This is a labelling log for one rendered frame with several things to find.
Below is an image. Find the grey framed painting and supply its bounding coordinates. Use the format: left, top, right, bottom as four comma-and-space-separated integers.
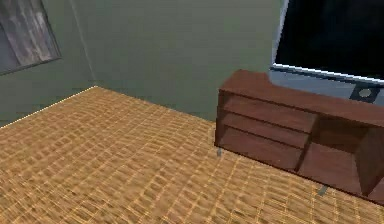
0, 0, 63, 76

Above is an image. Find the brown wooden television cabinet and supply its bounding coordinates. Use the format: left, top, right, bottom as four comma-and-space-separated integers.
214, 69, 384, 207

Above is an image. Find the black television set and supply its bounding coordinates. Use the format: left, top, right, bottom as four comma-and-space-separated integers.
268, 0, 384, 107

